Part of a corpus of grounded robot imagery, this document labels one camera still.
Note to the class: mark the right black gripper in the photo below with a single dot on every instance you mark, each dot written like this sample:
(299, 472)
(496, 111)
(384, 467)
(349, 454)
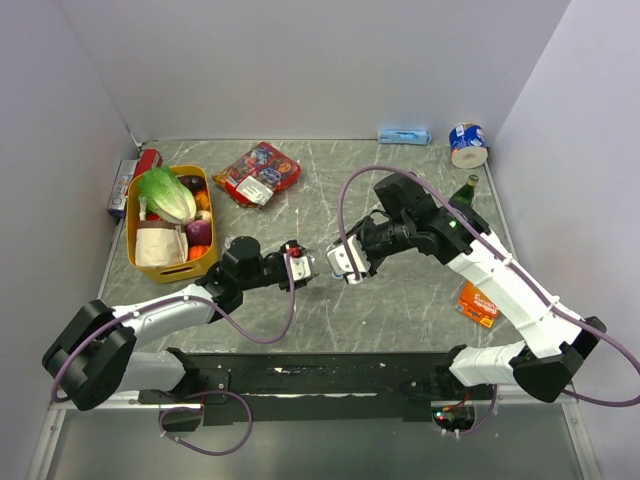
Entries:
(367, 223)

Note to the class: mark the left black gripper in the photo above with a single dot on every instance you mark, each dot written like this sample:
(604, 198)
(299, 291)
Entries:
(300, 283)

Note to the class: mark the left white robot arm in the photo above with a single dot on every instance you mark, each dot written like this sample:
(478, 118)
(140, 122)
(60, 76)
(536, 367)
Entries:
(100, 353)

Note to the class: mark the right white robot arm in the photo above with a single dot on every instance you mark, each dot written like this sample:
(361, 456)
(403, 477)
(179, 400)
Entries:
(555, 341)

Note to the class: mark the green glass bottle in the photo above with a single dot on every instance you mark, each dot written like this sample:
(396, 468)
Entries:
(464, 196)

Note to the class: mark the orange fruit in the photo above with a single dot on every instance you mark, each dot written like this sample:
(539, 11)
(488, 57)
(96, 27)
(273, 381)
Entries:
(196, 252)

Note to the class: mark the red onion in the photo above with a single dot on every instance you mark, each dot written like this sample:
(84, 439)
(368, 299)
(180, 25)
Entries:
(199, 233)

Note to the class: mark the red snack package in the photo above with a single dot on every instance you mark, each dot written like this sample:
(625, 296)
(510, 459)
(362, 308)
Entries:
(252, 180)

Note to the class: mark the blue tissue pack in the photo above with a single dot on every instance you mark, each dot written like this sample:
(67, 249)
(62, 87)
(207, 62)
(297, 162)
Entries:
(404, 137)

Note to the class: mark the orange razor box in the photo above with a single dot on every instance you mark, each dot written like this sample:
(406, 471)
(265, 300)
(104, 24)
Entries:
(473, 304)

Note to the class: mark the dark eggplant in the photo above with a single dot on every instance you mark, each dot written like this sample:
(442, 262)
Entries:
(193, 182)

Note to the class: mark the beige paper bag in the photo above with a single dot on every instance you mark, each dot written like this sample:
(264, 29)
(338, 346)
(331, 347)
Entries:
(160, 245)

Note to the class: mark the green cabbage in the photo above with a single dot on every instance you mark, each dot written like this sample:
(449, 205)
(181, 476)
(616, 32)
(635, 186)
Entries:
(166, 196)

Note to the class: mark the grey foil box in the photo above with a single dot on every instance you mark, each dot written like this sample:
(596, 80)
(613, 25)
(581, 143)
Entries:
(116, 205)

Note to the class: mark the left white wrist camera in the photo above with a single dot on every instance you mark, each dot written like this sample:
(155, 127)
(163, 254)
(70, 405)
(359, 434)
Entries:
(300, 262)

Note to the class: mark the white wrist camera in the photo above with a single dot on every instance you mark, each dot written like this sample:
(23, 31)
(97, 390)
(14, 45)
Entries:
(349, 260)
(300, 262)

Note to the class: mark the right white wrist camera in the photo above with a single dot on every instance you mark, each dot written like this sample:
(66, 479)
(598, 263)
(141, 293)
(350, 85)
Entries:
(349, 260)

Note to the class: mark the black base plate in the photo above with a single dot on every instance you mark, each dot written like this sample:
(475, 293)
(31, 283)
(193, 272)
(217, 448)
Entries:
(321, 386)

